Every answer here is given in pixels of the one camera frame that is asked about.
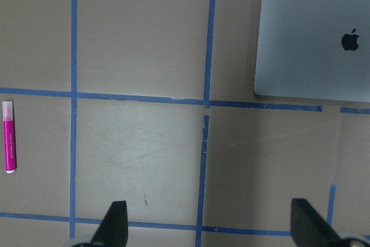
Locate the pink highlighter pen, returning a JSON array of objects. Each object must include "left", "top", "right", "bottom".
[{"left": 2, "top": 101, "right": 17, "bottom": 174}]

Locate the grey closed laptop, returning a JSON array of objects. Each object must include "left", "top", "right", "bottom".
[{"left": 254, "top": 0, "right": 369, "bottom": 102}]

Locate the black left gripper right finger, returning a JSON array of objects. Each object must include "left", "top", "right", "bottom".
[{"left": 290, "top": 198, "right": 341, "bottom": 247}]

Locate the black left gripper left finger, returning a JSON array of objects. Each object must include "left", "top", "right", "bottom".
[{"left": 89, "top": 201, "right": 128, "bottom": 247}]

